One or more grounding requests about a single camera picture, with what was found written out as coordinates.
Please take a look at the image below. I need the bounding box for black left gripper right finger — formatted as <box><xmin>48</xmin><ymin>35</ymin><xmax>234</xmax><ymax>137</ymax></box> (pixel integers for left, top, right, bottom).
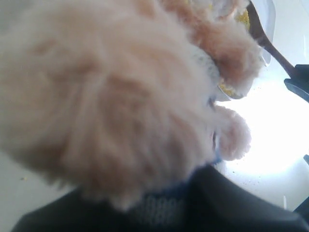
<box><xmin>184</xmin><ymin>166</ymin><xmax>309</xmax><ymax>232</ymax></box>

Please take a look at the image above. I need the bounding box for white rectangular plastic tray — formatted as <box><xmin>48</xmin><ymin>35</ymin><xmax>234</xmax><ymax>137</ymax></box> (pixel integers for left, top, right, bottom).
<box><xmin>252</xmin><ymin>0</ymin><xmax>276</xmax><ymax>43</ymax></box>

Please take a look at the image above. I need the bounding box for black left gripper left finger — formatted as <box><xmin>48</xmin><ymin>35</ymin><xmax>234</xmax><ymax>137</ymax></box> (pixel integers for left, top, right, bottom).
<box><xmin>12</xmin><ymin>190</ymin><xmax>144</xmax><ymax>232</ymax></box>

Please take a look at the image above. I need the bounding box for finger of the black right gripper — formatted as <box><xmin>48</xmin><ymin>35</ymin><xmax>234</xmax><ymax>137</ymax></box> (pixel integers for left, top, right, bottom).
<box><xmin>284</xmin><ymin>64</ymin><xmax>309</xmax><ymax>102</ymax></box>

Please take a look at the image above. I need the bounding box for plush teddy bear striped sweater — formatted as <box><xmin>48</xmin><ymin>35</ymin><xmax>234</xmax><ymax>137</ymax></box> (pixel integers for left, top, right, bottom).
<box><xmin>0</xmin><ymin>0</ymin><xmax>263</xmax><ymax>232</ymax></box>

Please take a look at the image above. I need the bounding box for metal bowl of yellow grain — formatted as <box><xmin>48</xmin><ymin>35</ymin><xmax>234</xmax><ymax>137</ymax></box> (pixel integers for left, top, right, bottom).
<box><xmin>218</xmin><ymin>0</ymin><xmax>250</xmax><ymax>99</ymax></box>

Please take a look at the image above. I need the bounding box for dark red wooden spoon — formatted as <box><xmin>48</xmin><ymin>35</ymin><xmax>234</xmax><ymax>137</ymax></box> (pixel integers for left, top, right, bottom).
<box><xmin>247</xmin><ymin>0</ymin><xmax>299</xmax><ymax>78</ymax></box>

